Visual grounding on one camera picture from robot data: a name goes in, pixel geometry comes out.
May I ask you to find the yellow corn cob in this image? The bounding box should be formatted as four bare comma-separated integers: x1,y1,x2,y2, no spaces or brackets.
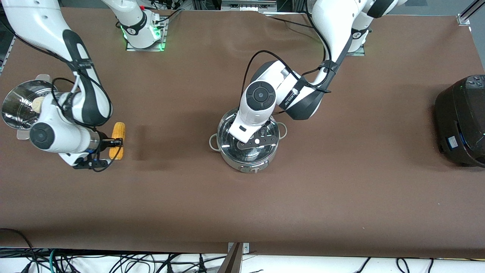
109,122,126,160

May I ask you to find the glass lid with knob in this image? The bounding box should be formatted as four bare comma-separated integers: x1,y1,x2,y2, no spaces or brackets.
219,108,280,160

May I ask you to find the steel electric cooking pot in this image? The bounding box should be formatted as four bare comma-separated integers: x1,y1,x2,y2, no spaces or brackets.
209,106,288,174

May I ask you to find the steel steamer pot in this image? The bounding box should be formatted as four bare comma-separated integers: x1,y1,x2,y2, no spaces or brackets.
1,74,57,141

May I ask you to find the white steamed bun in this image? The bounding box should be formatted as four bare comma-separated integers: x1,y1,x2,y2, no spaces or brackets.
31,97,48,113

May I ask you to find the brown table cover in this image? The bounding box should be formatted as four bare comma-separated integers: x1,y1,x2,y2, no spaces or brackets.
0,7,485,258

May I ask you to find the grey box with sockets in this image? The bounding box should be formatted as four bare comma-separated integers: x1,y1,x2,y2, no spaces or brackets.
221,0,278,13

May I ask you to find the dark slanted pole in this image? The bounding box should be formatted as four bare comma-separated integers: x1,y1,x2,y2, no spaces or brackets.
217,243,242,273

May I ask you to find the black rice cooker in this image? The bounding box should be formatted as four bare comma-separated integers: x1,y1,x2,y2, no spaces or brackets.
435,75,485,168

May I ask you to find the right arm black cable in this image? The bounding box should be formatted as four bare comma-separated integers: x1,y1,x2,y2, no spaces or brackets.
51,74,114,173

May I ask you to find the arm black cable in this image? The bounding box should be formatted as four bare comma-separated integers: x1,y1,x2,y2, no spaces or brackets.
51,74,114,173
241,0,334,114

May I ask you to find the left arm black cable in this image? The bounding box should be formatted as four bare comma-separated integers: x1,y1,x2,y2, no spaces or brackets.
241,0,334,114

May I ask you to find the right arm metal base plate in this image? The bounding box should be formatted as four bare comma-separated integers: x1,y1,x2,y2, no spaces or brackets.
125,17,167,52

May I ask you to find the black table cable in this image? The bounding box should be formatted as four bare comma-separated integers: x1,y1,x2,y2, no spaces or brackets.
153,8,186,25
265,15,315,29

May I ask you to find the small metal edge bracket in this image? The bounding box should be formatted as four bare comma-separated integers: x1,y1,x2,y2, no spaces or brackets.
227,242,250,254

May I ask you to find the aluminium profile rail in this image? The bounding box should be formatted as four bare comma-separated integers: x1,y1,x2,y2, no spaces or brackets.
0,36,17,74
457,0,485,26

